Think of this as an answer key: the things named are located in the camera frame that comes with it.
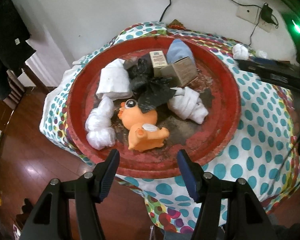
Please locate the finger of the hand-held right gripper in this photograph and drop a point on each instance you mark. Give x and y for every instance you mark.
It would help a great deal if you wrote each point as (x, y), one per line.
(265, 71)
(265, 59)

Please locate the dark hanging clothes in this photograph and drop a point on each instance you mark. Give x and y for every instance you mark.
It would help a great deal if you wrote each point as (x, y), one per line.
(5, 42)

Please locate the small white crumpled cloth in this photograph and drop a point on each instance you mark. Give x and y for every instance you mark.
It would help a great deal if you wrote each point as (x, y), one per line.
(261, 53)

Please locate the dark wooden furniture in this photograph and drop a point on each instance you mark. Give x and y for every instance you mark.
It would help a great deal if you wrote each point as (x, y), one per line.
(25, 212)

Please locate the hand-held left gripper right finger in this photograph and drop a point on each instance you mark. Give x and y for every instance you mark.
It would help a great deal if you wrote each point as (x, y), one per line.
(188, 177)

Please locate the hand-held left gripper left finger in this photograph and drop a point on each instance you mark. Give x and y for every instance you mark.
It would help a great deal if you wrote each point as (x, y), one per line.
(110, 177)

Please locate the black plug charger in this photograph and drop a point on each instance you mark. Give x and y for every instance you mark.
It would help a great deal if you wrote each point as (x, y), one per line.
(267, 12)

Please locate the blue-grey sock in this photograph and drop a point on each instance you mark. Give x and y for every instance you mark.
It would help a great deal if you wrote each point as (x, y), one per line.
(180, 51)

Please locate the brown cardboard box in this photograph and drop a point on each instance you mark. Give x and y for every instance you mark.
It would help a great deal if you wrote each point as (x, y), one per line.
(182, 72)

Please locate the white knotted sock bundle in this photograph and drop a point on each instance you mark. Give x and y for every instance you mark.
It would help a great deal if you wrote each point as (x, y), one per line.
(190, 105)

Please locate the orange rubber toy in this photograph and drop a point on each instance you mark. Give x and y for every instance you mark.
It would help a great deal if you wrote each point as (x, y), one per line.
(142, 125)

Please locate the polka dot tablecloth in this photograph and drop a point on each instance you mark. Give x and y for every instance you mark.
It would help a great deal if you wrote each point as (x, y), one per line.
(252, 135)

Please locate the small tan box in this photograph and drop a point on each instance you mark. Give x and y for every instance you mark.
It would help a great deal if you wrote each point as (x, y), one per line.
(158, 60)

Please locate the round red tray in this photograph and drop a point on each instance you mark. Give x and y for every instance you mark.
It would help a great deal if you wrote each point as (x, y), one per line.
(190, 140)

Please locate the red snack packet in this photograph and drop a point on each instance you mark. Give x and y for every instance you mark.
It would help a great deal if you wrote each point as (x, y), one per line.
(176, 25)

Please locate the brown wooden door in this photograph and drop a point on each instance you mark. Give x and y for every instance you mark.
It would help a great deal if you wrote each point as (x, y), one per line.
(35, 80)

